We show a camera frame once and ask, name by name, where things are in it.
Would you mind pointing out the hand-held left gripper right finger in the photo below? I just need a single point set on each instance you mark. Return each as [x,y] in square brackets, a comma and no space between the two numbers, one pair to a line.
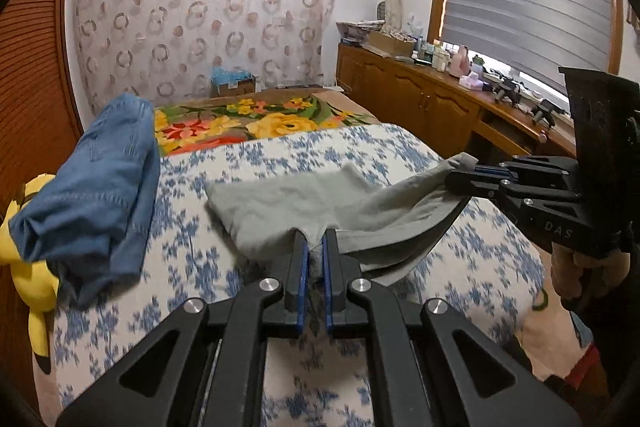
[330,287]

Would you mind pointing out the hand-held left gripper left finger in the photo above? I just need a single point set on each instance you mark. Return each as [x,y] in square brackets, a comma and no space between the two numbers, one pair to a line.
[302,277]

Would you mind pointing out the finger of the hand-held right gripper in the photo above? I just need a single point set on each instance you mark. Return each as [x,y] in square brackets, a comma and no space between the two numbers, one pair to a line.
[530,168]
[510,192]

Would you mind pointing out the grey pants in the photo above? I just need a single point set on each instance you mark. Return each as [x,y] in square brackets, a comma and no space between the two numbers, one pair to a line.
[280,207]

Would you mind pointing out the person's right hand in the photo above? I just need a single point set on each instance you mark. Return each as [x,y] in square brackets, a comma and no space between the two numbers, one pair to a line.
[565,277]

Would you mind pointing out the blue floral bedsheet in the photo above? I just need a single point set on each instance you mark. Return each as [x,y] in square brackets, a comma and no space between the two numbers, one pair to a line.
[210,267]

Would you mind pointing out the pink tissue box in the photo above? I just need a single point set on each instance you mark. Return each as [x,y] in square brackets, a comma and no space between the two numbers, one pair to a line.
[471,82]

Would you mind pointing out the wooden sideboard cabinet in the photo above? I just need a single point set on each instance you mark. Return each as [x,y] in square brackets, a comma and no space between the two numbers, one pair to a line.
[430,102]

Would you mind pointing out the white bottle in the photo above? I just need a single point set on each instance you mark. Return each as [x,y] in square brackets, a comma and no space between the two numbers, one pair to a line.
[440,56]

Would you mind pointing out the colourful flower blanket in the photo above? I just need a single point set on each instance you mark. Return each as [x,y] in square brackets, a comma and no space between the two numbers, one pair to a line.
[280,122]

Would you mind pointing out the white plastic bag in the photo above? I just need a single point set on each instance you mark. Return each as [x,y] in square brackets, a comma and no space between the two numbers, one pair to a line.
[417,27]

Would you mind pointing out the open cardboard box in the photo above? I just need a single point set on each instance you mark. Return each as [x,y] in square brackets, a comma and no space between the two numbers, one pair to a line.
[390,44]

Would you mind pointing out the white router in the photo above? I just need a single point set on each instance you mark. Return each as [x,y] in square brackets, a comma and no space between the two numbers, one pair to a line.
[332,85]

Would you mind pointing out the stack of papers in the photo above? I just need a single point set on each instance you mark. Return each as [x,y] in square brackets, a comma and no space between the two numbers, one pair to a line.
[360,31]

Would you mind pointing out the blue denim jeans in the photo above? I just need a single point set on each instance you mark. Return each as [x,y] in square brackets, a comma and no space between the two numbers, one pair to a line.
[90,207]

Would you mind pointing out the yellow plush toy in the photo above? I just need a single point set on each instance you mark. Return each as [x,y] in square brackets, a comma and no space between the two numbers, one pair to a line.
[30,287]

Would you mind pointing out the circle print curtain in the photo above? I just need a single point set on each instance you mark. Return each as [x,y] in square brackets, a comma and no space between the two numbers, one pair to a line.
[200,17]

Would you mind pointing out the wooden louvered wardrobe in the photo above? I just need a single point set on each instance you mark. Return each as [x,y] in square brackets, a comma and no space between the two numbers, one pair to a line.
[35,82]

